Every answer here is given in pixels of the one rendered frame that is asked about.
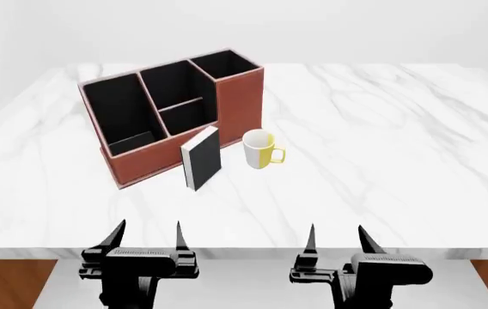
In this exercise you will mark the brown leather desk caddy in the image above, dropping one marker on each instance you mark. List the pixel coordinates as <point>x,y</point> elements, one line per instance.
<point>239,106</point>

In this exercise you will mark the white and yellow mug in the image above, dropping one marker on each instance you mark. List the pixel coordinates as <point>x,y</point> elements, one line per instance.
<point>256,151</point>

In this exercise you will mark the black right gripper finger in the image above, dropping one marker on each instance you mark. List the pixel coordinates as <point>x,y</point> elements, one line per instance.
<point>370,243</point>
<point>309,249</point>

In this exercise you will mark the black hardcover book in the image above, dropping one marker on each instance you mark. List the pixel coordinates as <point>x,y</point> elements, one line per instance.
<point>205,158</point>

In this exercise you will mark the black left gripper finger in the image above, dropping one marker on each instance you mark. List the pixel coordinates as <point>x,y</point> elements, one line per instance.
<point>105,243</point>
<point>182,244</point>

